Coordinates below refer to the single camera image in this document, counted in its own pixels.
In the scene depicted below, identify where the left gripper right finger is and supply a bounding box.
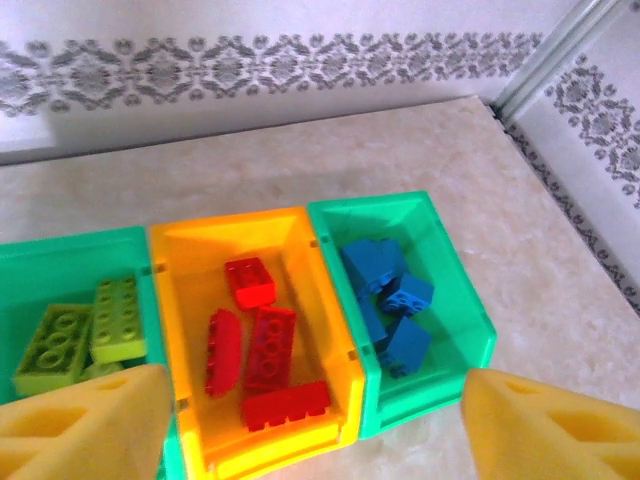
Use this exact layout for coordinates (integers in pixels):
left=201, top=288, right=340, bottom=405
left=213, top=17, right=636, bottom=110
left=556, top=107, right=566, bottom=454
left=459, top=368, right=640, bottom=480

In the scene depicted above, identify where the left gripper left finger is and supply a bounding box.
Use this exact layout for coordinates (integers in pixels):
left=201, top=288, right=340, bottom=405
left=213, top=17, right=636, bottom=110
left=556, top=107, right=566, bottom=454
left=0, top=363, right=174, bottom=480

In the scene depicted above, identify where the lime green lego brick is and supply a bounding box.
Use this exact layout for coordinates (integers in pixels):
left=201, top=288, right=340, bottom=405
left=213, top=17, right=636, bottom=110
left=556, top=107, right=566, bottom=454
left=89, top=275, right=149, bottom=365
left=10, top=303, right=94, bottom=399

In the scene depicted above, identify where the red arched lego piece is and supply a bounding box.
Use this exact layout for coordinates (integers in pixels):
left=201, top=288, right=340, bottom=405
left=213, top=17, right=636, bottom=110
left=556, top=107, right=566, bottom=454
left=203, top=308, right=245, bottom=400

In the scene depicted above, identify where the blue lego brick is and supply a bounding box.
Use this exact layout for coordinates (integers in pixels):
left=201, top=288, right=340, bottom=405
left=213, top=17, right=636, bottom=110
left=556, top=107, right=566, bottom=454
left=379, top=315, right=434, bottom=379
left=378, top=273, right=435, bottom=319
left=377, top=238, right=405, bottom=279
left=340, top=239, right=389, bottom=294
left=355, top=294, right=391, bottom=346

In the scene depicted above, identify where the red lego brick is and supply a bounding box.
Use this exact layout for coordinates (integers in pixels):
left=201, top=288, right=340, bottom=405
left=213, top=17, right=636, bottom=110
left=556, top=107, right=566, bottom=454
left=243, top=305, right=297, bottom=394
left=223, top=257, right=277, bottom=311
left=240, top=380, right=332, bottom=431

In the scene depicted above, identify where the green plastic bin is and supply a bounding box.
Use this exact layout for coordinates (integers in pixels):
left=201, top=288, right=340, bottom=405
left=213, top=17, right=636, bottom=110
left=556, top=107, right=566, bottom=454
left=305, top=190, right=498, bottom=441
left=0, top=225, right=186, bottom=480

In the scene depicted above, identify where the orange plastic bin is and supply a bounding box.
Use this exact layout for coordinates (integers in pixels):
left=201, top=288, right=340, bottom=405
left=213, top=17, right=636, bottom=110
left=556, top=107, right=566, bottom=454
left=149, top=205, right=367, bottom=480

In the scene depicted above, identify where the aluminium frame post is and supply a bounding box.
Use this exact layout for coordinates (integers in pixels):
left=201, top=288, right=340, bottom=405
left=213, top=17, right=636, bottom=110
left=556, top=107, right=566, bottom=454
left=492, top=0, right=626, bottom=124

